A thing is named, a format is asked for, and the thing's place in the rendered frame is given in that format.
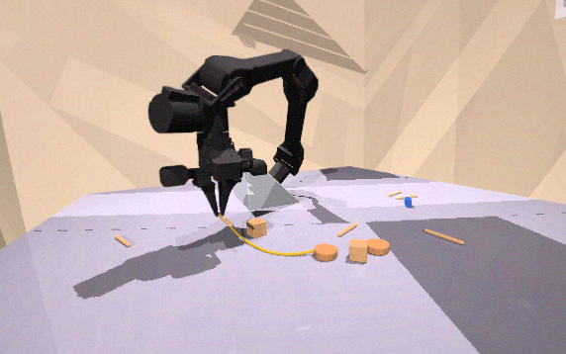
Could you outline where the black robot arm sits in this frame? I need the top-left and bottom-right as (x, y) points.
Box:
(147, 49), (319, 184)

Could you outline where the round wooden disc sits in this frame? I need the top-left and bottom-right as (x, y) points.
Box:
(367, 238), (390, 255)

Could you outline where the light wooden block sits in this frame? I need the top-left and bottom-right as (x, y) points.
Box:
(246, 218), (266, 238)

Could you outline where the light brown wooden cube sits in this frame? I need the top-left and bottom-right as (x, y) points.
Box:
(349, 239), (367, 263)

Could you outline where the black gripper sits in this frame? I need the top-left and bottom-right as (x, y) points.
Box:
(159, 132), (267, 218)

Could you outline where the round wooden button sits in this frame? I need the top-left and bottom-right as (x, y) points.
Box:
(314, 244), (338, 261)

